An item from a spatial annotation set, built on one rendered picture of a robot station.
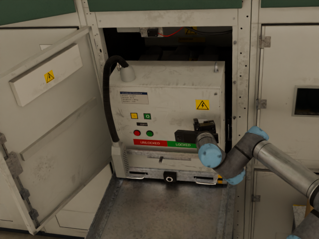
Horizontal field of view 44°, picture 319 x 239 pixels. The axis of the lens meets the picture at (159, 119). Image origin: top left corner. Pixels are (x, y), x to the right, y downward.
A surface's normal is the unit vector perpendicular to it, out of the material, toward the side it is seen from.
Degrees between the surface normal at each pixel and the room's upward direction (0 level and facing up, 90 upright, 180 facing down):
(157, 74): 0
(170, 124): 90
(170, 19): 90
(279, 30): 90
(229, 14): 90
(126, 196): 0
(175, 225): 0
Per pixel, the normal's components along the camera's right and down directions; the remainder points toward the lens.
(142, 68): -0.11, -0.80
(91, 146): 0.83, 0.25
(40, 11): 0.22, 0.55
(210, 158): 0.02, 0.35
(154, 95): -0.21, 0.59
